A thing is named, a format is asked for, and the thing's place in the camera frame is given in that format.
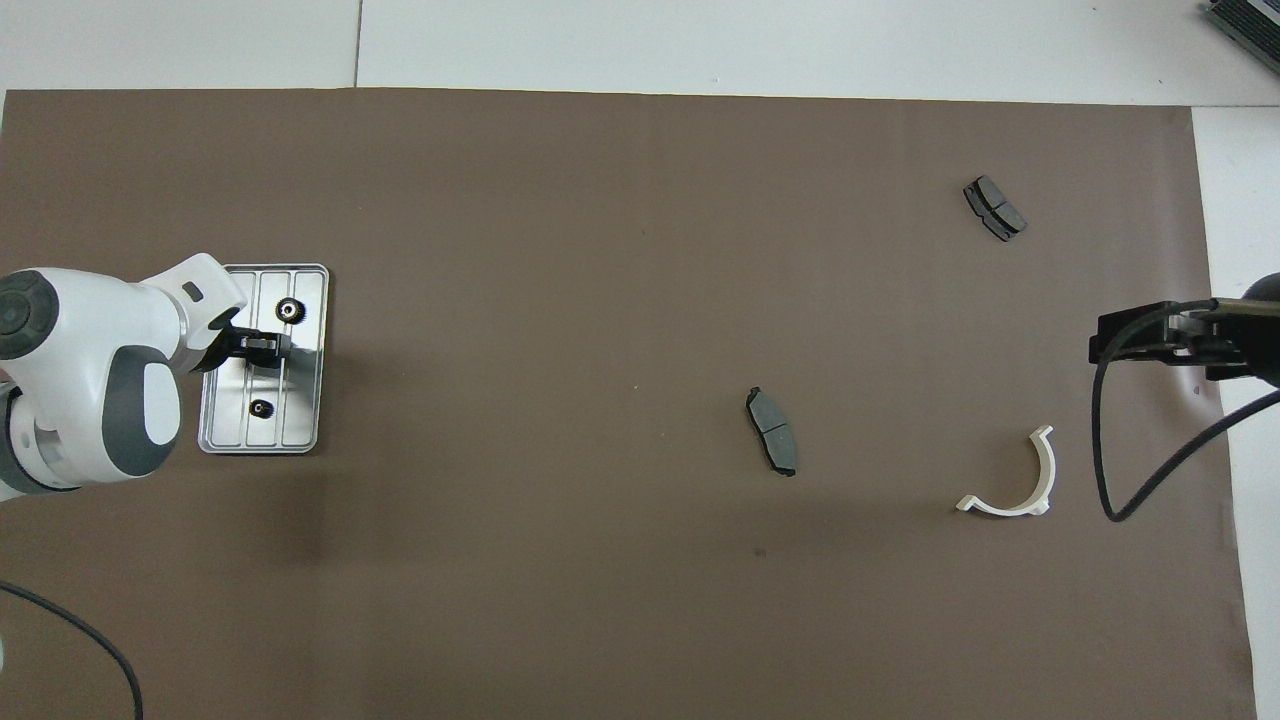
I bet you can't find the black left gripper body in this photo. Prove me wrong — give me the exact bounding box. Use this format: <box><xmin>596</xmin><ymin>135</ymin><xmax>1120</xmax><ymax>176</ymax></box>
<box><xmin>203</xmin><ymin>324</ymin><xmax>253</xmax><ymax>373</ymax></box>

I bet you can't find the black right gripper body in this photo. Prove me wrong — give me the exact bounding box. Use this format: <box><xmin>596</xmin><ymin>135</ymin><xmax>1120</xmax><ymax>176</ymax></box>
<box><xmin>1100</xmin><ymin>298</ymin><xmax>1241</xmax><ymax>383</ymax></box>

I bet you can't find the silver ribbed metal tray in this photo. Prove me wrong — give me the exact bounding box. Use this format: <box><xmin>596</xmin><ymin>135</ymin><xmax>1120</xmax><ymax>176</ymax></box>
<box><xmin>197</xmin><ymin>263</ymin><xmax>331</xmax><ymax>456</ymax></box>

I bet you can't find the short dark grey brake pad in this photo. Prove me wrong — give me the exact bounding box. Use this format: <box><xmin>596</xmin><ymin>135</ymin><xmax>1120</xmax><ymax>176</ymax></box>
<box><xmin>963</xmin><ymin>175</ymin><xmax>1028</xmax><ymax>243</ymax></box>

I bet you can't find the dark grey ribbed device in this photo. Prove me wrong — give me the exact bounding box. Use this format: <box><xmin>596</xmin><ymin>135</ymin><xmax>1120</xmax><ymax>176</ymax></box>
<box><xmin>1200</xmin><ymin>0</ymin><xmax>1280</xmax><ymax>76</ymax></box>

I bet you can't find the brown paper table mat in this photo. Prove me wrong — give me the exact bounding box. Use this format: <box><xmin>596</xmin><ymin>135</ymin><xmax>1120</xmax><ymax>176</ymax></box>
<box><xmin>0</xmin><ymin>88</ymin><xmax>1259</xmax><ymax>720</ymax></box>

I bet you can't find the long dark grey brake pad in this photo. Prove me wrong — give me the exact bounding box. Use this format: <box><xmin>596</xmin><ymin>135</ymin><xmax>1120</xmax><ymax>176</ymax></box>
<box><xmin>745</xmin><ymin>386</ymin><xmax>799</xmax><ymax>479</ymax></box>

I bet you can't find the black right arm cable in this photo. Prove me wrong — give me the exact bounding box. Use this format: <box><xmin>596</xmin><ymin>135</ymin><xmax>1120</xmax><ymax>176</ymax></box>
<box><xmin>1092</xmin><ymin>300</ymin><xmax>1280</xmax><ymax>523</ymax></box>

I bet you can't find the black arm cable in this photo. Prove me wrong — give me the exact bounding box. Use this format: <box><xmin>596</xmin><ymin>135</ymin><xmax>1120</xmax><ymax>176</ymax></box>
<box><xmin>0</xmin><ymin>582</ymin><xmax>144</xmax><ymax>720</ymax></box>
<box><xmin>1092</xmin><ymin>300</ymin><xmax>1280</xmax><ymax>523</ymax></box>

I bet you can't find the white curved plastic bracket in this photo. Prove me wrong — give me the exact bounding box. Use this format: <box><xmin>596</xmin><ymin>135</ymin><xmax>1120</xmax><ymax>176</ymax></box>
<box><xmin>955</xmin><ymin>425</ymin><xmax>1057</xmax><ymax>518</ymax></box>

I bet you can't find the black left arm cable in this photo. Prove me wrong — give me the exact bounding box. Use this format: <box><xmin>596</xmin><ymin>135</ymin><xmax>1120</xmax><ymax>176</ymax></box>
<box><xmin>0</xmin><ymin>582</ymin><xmax>144</xmax><ymax>720</ymax></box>

